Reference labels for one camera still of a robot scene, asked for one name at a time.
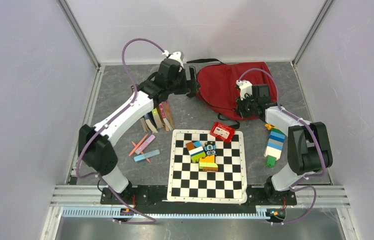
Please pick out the red pencil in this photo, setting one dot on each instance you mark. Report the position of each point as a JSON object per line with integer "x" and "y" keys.
{"x": 140, "y": 153}

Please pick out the green book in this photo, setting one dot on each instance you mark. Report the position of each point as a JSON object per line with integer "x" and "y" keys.
{"x": 157, "y": 119}

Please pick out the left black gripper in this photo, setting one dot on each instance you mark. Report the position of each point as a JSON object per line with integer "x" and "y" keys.
{"x": 191, "y": 86}

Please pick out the blue toothed cable rail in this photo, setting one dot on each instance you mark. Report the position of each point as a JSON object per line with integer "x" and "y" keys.
{"x": 119, "y": 213}

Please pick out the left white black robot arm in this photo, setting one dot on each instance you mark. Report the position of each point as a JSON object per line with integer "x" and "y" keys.
{"x": 96, "y": 143}

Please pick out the black white chessboard mat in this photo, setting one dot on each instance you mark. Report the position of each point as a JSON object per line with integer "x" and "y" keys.
{"x": 186, "y": 183}

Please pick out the red plastic card box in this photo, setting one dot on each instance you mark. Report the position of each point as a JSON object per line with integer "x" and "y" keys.
{"x": 222, "y": 132}

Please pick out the light blue highlighter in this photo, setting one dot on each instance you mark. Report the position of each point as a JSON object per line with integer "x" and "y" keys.
{"x": 146, "y": 155}

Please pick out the pink highlighter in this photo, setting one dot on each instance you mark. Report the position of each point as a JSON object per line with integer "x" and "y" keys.
{"x": 145, "y": 143}

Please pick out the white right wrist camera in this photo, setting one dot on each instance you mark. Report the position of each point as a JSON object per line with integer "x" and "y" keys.
{"x": 245, "y": 89}

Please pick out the black orange book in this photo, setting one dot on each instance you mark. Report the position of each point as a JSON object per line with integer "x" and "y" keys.
{"x": 144, "y": 124}

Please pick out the long striped block tower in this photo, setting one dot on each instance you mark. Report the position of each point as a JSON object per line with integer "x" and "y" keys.
{"x": 274, "y": 146}

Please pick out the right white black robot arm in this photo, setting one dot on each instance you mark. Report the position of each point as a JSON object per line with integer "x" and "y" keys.
{"x": 308, "y": 146}

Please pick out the orange pencil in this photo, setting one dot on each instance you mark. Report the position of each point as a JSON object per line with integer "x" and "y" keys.
{"x": 140, "y": 142}

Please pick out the green yellow orange block stack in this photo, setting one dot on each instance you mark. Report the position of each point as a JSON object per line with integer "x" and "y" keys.
{"x": 208, "y": 164}

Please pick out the pink purple book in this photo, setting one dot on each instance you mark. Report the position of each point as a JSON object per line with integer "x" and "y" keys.
{"x": 166, "y": 116}

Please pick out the red backpack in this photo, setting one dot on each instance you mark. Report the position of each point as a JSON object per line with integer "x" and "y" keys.
{"x": 218, "y": 89}

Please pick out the brown blue green block stack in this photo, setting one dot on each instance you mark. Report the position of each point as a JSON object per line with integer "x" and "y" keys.
{"x": 196, "y": 151}

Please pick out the dark blue book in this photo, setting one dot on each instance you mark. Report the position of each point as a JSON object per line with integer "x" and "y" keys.
{"x": 150, "y": 122}

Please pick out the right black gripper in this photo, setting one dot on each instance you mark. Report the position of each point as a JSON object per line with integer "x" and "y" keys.
{"x": 240, "y": 105}

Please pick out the blue owl number block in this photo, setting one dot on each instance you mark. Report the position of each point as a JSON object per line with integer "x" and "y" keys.
{"x": 210, "y": 148}

